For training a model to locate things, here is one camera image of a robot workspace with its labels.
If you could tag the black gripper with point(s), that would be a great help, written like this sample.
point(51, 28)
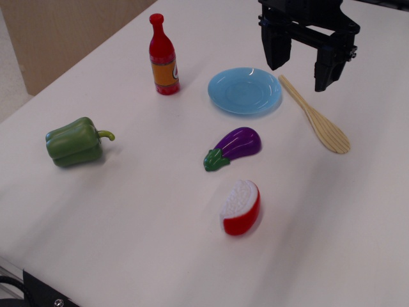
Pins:
point(318, 24)

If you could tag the red and white toy sushi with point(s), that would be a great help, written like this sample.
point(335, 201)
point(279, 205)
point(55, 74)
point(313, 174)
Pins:
point(241, 209)

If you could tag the light blue plastic plate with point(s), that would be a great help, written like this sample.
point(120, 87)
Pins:
point(245, 91)

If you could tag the wooden toy spatula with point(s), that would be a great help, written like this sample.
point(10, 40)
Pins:
point(329, 134)

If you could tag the purple toy eggplant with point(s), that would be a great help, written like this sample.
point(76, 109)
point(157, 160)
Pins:
point(241, 142)

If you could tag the red toy sauce bottle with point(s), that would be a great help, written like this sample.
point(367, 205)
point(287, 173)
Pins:
point(163, 58)

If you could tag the green toy bell pepper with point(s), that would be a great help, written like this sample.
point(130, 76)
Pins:
point(76, 143)

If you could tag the black corner bracket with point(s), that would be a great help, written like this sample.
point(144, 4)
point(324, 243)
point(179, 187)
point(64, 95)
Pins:
point(45, 295)

